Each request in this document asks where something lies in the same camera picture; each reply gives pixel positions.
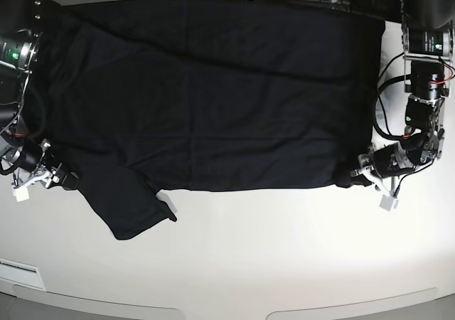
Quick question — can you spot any white label plate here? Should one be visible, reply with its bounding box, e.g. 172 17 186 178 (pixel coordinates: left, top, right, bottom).
1 258 46 292

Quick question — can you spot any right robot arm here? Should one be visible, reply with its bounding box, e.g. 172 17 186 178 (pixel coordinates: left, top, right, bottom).
1 0 79 196

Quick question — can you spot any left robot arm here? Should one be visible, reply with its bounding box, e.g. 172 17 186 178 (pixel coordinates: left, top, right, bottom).
338 0 454 197

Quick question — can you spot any black T-shirt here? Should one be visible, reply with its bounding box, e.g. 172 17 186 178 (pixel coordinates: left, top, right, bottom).
33 0 385 240

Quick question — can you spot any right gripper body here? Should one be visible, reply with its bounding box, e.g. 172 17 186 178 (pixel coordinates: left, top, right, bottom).
10 139 80 192

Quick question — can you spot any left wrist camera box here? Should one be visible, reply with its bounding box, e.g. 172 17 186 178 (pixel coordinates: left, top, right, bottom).
380 196 398 211

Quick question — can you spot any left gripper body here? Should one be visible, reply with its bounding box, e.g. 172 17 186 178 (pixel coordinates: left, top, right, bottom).
350 144 409 192

